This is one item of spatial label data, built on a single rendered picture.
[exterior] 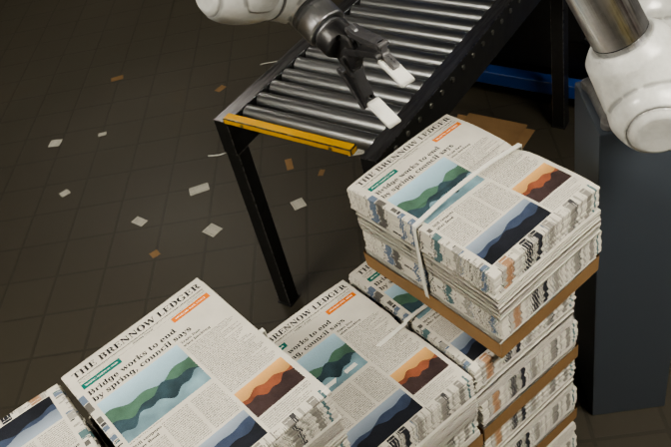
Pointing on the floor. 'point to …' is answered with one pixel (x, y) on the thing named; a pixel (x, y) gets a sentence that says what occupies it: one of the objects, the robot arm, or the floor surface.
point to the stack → (427, 369)
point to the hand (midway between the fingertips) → (397, 101)
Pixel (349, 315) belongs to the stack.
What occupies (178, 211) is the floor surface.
